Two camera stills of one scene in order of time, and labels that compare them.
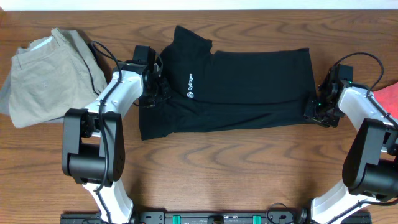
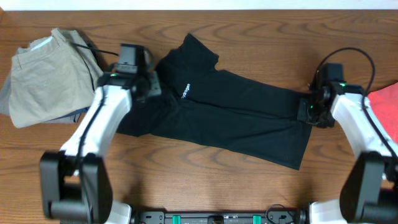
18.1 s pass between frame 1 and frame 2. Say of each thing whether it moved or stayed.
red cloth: stayed
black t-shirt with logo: moved
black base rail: stayed
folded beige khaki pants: stayed
